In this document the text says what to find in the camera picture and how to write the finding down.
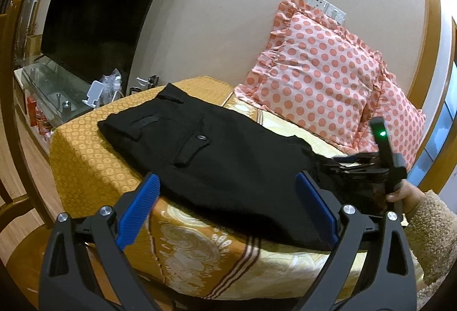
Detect wooden chair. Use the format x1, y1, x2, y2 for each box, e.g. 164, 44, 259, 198
0, 0, 58, 283

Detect black pants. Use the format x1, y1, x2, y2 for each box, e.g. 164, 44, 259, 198
98, 84, 342, 251

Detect rear polka dot pillow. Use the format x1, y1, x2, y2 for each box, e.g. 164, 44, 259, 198
354, 51, 426, 170

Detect red bottle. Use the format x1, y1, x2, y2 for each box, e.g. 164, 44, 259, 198
26, 95, 37, 127

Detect white wall socket panel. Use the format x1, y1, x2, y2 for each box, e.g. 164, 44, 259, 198
307, 0, 346, 26

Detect person's right hand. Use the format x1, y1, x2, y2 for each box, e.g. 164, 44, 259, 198
386, 180, 425, 215

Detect white phone stand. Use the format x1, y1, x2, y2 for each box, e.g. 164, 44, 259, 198
82, 81, 105, 108

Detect polka dot pillow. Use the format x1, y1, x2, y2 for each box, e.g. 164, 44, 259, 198
235, 0, 385, 154
354, 51, 426, 170

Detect yellow patterned bed cover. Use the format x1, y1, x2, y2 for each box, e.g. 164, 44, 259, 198
50, 89, 328, 300

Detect black television screen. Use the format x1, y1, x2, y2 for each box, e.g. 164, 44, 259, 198
41, 0, 153, 88

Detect glass TV stand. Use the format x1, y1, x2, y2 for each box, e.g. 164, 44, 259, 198
15, 56, 92, 154

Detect front polka dot pillow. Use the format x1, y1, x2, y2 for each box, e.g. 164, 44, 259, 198
235, 0, 385, 154

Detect beige fleece sleeve forearm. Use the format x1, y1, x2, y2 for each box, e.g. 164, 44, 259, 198
405, 191, 457, 310

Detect clear plastic bag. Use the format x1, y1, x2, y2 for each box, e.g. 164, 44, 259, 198
101, 68, 122, 97

